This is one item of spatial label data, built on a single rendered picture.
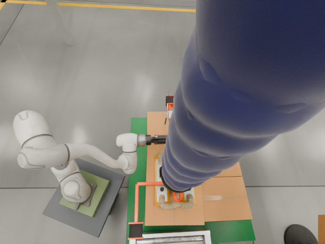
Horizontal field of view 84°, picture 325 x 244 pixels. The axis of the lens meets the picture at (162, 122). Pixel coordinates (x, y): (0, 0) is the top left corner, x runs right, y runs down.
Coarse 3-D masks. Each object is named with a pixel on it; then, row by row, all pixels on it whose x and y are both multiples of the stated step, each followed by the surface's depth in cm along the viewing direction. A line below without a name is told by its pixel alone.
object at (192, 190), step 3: (192, 189) 127; (183, 192) 126; (186, 192) 126; (189, 192) 126; (192, 192) 126; (195, 192) 127; (183, 195) 125; (186, 195) 125; (192, 195) 125; (195, 195) 126; (183, 198) 124; (186, 198) 124; (195, 198) 125; (183, 201) 123; (186, 201) 124; (195, 201) 124
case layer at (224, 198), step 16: (160, 112) 218; (160, 128) 208; (224, 176) 187; (240, 176) 190; (208, 192) 179; (224, 192) 180; (240, 192) 181; (208, 208) 172; (224, 208) 173; (240, 208) 174
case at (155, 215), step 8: (152, 144) 142; (160, 144) 143; (152, 152) 139; (152, 160) 137; (152, 168) 134; (152, 176) 131; (152, 192) 127; (200, 192) 128; (152, 200) 124; (200, 200) 126; (152, 208) 122; (160, 208) 122; (176, 208) 123; (192, 208) 123; (200, 208) 124; (152, 216) 120; (160, 216) 120; (168, 216) 120; (176, 216) 121; (184, 216) 121; (192, 216) 121; (200, 216) 121; (152, 224) 118; (160, 224) 118; (168, 224) 118; (176, 224) 119; (184, 224) 119; (192, 224) 119; (200, 224) 119
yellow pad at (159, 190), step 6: (156, 156) 137; (156, 162) 134; (156, 168) 132; (156, 174) 131; (156, 180) 129; (156, 186) 127; (162, 186) 127; (156, 192) 125; (162, 192) 125; (168, 192) 126; (156, 198) 123; (168, 198) 124; (156, 204) 122
